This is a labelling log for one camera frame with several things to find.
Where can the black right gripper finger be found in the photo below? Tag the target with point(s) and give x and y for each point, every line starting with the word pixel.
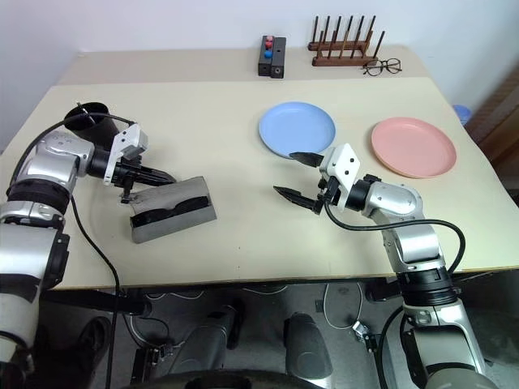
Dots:
pixel 300 197
pixel 310 159

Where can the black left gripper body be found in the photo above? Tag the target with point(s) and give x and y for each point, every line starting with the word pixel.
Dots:
pixel 127 174

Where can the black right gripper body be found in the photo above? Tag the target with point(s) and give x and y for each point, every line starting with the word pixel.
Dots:
pixel 329 192

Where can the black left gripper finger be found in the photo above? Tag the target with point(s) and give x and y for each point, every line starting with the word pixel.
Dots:
pixel 158 173
pixel 154 182

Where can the black sunglasses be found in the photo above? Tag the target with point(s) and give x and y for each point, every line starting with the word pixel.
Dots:
pixel 194 202

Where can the grey glasses case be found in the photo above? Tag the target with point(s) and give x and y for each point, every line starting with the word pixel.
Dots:
pixel 174 227

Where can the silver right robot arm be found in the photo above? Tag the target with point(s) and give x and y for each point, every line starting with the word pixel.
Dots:
pixel 393 198

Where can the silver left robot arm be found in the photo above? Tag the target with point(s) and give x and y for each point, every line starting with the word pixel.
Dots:
pixel 57 158

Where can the blue plate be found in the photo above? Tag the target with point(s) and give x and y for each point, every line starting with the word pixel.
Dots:
pixel 296 127

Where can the black plastic cup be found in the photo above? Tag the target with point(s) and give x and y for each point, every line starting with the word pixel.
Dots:
pixel 101 129

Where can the pink plate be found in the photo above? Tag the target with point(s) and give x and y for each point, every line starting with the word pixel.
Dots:
pixel 413 146

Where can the brown wooden peg rack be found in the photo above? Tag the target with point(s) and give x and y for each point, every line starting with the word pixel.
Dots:
pixel 338 61

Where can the plain black box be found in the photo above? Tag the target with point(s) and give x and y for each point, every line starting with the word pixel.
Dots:
pixel 279 61

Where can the brown rimmed eyeglasses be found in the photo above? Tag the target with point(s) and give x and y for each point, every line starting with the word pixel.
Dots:
pixel 380 66

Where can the red button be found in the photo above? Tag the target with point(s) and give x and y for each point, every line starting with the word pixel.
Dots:
pixel 268 42

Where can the dark grey rounded leg housing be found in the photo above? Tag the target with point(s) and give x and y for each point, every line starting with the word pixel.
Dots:
pixel 211 338
pixel 306 342

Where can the blue water jug top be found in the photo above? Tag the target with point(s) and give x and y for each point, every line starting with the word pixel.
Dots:
pixel 461 113

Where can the dark round base shape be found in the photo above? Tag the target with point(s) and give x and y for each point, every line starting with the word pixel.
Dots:
pixel 235 380

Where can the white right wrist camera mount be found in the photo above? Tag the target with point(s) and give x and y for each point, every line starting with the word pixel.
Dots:
pixel 342 162

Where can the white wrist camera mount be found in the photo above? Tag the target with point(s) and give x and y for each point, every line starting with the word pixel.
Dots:
pixel 123 139
pixel 342 162

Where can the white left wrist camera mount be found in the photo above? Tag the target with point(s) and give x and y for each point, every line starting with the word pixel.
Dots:
pixel 123 139

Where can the black table frame bar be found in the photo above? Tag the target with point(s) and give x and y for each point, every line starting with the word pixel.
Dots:
pixel 381 289
pixel 97 303

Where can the black bracket with silver clamp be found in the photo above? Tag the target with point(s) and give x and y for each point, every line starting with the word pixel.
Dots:
pixel 375 356

